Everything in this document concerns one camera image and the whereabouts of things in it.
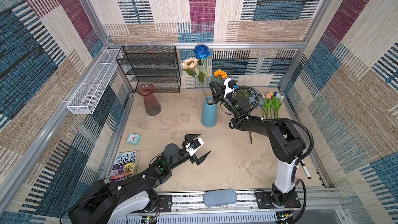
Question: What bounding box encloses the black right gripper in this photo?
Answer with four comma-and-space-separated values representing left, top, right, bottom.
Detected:
209, 81, 238, 116

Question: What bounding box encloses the orange marigold with stem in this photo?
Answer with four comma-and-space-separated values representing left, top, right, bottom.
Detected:
213, 69, 228, 83

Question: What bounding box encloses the light blue cylindrical vase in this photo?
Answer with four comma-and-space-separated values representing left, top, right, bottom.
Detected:
201, 96, 217, 128

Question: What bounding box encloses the pale blue rose bouquet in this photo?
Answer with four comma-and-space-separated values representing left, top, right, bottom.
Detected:
229, 87, 267, 136

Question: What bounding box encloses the cream sunflower with stem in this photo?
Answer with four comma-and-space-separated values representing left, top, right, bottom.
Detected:
180, 57, 207, 101

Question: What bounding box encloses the dark blue rose stem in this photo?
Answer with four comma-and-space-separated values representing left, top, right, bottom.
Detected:
193, 45, 210, 97

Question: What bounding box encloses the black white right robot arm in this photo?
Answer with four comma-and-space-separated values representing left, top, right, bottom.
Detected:
209, 78, 314, 208

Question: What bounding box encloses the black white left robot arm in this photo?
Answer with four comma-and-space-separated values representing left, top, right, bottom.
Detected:
67, 134, 207, 224

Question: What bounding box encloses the red ribbed glass vase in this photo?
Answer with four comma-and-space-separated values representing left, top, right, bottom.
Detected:
137, 84, 161, 116

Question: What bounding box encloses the blue grey cushion pad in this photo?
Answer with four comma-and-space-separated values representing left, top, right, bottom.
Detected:
203, 189, 237, 207

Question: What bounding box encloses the colourful tulip bunch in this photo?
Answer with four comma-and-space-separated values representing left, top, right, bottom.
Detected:
261, 91, 284, 119

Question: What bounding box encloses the teal small alarm clock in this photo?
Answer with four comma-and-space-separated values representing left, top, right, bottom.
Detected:
126, 133, 141, 145

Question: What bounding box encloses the treehouse paperback book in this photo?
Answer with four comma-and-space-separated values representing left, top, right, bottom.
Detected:
109, 150, 139, 182

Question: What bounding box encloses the black white marker pen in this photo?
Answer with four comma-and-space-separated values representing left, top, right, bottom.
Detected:
301, 161, 312, 179

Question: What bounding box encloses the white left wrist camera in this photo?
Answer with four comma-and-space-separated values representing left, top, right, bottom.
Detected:
185, 138, 204, 157

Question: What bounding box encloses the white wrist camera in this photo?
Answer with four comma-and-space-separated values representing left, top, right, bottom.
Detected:
224, 78, 238, 97
185, 138, 204, 157

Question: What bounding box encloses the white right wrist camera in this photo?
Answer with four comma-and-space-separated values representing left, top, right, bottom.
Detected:
224, 78, 238, 97

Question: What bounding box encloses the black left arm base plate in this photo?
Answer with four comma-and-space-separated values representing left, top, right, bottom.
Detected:
144, 195, 173, 213

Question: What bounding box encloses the black wire shelf rack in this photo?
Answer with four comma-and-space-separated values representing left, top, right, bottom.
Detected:
116, 46, 181, 93

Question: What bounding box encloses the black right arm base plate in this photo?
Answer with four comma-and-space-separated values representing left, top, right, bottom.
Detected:
254, 190, 302, 209

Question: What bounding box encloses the white wire mesh basket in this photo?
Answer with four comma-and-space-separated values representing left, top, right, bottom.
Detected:
67, 49, 119, 115

